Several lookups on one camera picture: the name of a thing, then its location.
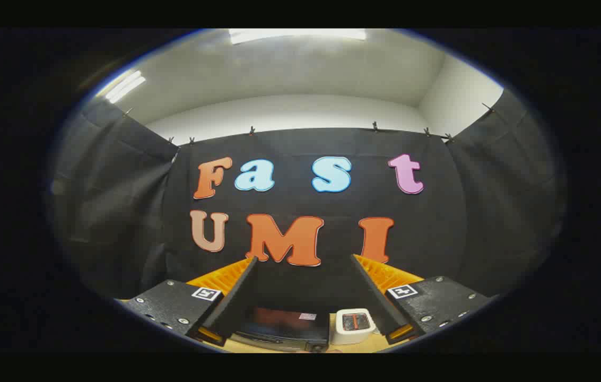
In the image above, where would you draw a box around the black toaster oven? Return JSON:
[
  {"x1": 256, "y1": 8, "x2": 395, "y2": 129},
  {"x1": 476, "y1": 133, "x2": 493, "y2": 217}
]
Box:
[{"x1": 229, "y1": 305, "x2": 331, "y2": 353}]

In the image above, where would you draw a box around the wide ceiling light panel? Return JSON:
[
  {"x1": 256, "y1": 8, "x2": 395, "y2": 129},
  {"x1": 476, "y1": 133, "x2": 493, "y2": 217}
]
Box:
[{"x1": 229, "y1": 29, "x2": 367, "y2": 45}]

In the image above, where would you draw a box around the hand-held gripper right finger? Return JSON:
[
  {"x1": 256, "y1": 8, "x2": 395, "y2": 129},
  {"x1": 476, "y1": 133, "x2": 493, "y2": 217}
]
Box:
[{"x1": 351, "y1": 254, "x2": 497, "y2": 346}]

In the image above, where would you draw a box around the narrow ceiling light strip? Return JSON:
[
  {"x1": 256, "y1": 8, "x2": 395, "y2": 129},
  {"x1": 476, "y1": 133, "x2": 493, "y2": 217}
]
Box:
[{"x1": 101, "y1": 70, "x2": 147, "y2": 104}]

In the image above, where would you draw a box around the white pop-up toaster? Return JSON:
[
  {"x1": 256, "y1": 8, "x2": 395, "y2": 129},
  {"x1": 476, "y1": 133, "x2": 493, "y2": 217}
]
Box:
[{"x1": 329, "y1": 309, "x2": 377, "y2": 346}]

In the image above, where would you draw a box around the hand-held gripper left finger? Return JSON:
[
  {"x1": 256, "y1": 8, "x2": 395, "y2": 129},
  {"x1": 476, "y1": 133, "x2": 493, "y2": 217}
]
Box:
[{"x1": 117, "y1": 256, "x2": 259, "y2": 348}]

